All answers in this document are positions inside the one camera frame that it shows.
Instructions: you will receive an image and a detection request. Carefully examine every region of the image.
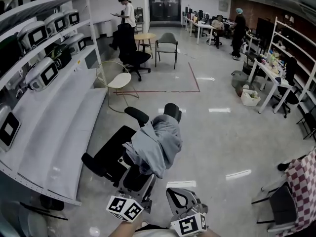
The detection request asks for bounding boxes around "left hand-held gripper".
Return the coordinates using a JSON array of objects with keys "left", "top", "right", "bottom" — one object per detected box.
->
[{"left": 106, "top": 168, "right": 157, "bottom": 223}]

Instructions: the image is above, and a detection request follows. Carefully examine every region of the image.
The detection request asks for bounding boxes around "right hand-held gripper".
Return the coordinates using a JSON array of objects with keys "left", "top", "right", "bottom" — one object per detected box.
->
[{"left": 165, "top": 188, "right": 209, "bottom": 237}]

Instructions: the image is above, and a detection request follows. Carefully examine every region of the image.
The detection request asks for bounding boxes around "grey hooded jacket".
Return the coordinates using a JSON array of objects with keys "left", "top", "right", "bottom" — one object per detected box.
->
[{"left": 122, "top": 114, "right": 183, "bottom": 179}]

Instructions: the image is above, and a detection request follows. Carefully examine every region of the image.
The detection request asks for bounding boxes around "person's left forearm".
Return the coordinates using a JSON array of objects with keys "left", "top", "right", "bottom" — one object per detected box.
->
[{"left": 108, "top": 218, "right": 146, "bottom": 237}]

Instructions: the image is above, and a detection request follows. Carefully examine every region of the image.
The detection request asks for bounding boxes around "grey chair with black legs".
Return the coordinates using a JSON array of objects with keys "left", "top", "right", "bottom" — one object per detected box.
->
[{"left": 251, "top": 181, "right": 299, "bottom": 232}]

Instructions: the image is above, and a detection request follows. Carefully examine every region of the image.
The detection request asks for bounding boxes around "translucent plastic chair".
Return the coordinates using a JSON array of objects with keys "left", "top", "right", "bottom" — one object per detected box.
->
[{"left": 0, "top": 200, "right": 69, "bottom": 237}]

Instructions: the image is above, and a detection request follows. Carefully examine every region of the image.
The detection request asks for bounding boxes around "black high-back office chair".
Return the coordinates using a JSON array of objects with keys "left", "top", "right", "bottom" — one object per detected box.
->
[{"left": 112, "top": 23, "right": 152, "bottom": 82}]

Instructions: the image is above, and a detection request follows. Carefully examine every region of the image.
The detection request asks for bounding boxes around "black folding chair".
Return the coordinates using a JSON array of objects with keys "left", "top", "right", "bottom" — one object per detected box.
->
[{"left": 296, "top": 110, "right": 316, "bottom": 140}]

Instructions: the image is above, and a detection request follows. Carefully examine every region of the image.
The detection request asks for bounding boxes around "black swivel chair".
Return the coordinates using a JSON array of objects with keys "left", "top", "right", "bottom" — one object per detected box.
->
[{"left": 271, "top": 57, "right": 301, "bottom": 119}]

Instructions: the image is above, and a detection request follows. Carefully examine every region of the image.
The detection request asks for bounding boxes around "black round base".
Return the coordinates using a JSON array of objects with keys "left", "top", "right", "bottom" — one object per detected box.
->
[{"left": 39, "top": 194, "right": 65, "bottom": 211}]

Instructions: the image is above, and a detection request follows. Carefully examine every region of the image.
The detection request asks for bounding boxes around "white metal shelving unit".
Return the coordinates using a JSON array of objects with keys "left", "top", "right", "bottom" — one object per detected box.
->
[{"left": 0, "top": 0, "right": 109, "bottom": 206}]

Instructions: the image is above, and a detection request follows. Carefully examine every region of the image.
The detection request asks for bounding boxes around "red floor tape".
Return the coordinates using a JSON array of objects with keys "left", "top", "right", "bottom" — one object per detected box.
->
[{"left": 113, "top": 62, "right": 200, "bottom": 95}]

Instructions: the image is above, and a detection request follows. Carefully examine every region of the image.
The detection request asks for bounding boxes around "white storage box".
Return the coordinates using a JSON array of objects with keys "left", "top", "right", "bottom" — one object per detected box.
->
[{"left": 240, "top": 88, "right": 261, "bottom": 107}]

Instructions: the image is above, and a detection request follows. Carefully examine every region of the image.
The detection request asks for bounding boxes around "brown round basket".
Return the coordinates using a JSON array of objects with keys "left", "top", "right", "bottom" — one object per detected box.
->
[{"left": 236, "top": 82, "right": 250, "bottom": 97}]

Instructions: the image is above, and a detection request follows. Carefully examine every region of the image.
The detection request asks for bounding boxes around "grey storage bag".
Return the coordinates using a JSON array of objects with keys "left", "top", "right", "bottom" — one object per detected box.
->
[{"left": 231, "top": 70, "right": 249, "bottom": 88}]

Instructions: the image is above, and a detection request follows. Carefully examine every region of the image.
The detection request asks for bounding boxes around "group of white screen devices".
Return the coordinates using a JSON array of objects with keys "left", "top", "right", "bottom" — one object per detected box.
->
[{"left": 0, "top": 0, "right": 87, "bottom": 153}]

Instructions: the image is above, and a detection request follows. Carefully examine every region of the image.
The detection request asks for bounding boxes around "round wooden table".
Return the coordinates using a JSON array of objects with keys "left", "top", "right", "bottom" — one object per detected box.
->
[{"left": 134, "top": 33, "right": 157, "bottom": 59}]

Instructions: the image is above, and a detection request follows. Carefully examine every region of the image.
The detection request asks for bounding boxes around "grey-green armchair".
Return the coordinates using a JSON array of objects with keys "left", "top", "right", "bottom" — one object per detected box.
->
[{"left": 155, "top": 32, "right": 179, "bottom": 70}]

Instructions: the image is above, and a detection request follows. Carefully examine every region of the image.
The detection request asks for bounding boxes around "dark green screen device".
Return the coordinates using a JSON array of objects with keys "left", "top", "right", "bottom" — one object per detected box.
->
[
  {"left": 0, "top": 35, "right": 24, "bottom": 78},
  {"left": 45, "top": 43, "right": 72, "bottom": 70}
]

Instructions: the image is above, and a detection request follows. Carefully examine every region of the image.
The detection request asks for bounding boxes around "small white desk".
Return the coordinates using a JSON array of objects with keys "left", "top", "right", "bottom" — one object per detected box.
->
[{"left": 248, "top": 58, "right": 294, "bottom": 115}]

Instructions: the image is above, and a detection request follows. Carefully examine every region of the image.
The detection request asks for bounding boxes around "pile of colourful small items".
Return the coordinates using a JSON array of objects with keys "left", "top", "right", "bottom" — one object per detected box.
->
[{"left": 259, "top": 49, "right": 288, "bottom": 83}]

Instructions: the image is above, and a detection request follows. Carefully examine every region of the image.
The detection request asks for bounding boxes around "small dark cabinet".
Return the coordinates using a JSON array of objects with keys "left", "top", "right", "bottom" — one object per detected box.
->
[{"left": 134, "top": 6, "right": 144, "bottom": 33}]

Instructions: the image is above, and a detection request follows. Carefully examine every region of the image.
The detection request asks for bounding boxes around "long white desk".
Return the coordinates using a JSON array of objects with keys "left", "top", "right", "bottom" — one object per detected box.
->
[{"left": 182, "top": 15, "right": 217, "bottom": 45}]

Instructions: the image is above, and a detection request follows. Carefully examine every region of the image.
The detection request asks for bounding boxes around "white open rack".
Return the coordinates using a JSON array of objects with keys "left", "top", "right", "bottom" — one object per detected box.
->
[{"left": 268, "top": 16, "right": 316, "bottom": 113}]

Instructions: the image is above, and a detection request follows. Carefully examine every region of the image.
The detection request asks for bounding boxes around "black double door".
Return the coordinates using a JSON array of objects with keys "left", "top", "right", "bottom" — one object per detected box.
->
[{"left": 148, "top": 0, "right": 182, "bottom": 22}]

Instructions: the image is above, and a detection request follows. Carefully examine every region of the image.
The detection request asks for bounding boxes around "gold wire chair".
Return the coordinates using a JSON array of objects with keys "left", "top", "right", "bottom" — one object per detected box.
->
[{"left": 95, "top": 60, "right": 140, "bottom": 113}]

